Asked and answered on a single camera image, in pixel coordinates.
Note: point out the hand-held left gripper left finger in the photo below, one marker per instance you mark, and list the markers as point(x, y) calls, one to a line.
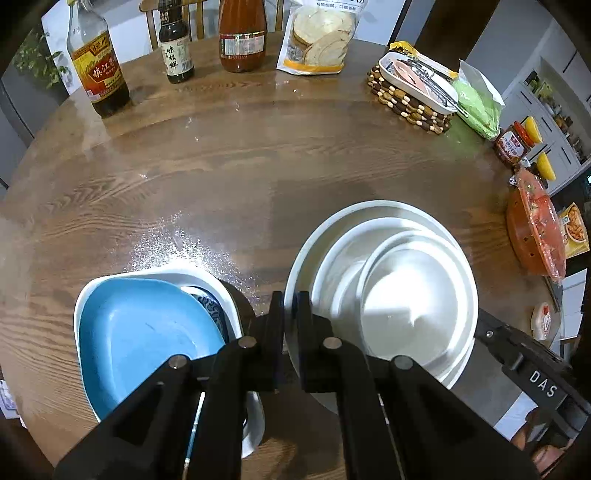
point(268, 350)

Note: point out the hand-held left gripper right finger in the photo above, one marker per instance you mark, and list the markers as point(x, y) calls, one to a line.
point(314, 350)

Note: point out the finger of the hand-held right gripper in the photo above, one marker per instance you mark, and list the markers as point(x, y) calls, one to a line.
point(496, 339)

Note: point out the blue patterned plate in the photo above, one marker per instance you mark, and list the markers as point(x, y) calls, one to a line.
point(212, 307)

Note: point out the small white bowl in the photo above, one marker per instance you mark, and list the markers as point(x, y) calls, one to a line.
point(415, 300)
point(337, 277)

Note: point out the large white bowl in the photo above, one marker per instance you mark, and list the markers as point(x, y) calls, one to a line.
point(300, 263)

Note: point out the person's right hand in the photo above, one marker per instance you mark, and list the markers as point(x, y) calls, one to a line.
point(549, 457)

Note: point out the small white red packet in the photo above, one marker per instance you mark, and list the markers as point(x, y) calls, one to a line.
point(541, 321)

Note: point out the red strawberry basket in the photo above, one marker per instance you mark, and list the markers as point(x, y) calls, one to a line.
point(521, 230)

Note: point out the yellow snack box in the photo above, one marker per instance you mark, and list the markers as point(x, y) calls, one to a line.
point(575, 230)

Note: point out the red chili sauce jar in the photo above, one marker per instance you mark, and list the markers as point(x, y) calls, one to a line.
point(510, 147)

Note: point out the green plastic bag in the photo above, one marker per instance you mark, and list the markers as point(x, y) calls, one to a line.
point(480, 106)

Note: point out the wooden bead trivet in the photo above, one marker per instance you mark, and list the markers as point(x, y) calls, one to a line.
point(406, 108)

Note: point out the white cabinet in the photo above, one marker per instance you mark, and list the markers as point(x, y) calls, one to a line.
point(554, 92)

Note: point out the metal utensil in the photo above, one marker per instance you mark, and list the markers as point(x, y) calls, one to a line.
point(438, 87)

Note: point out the pink plastic scoop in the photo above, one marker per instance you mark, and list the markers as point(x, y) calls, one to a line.
point(411, 76)

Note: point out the white rectangular tray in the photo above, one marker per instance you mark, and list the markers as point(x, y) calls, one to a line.
point(392, 76)

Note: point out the yellow packet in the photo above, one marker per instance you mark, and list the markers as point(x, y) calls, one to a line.
point(415, 50)

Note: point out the flour bag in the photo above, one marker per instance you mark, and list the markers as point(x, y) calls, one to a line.
point(318, 41)

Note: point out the orange sauce bottle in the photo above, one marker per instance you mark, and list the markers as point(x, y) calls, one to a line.
point(242, 41)

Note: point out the small dark soy sauce bottle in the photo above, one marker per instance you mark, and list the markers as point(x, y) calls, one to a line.
point(176, 50)

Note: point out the dark door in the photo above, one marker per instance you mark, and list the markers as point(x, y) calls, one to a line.
point(438, 18)

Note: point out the vinegar bottle with yellow cap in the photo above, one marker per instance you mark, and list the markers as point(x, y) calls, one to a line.
point(99, 69)

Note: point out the dark grey fridge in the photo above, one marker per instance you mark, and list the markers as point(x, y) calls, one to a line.
point(9, 120)

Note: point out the wooden chair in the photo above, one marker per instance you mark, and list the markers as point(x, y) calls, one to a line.
point(150, 23)

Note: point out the green vine plant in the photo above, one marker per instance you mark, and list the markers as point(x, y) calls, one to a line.
point(39, 60)

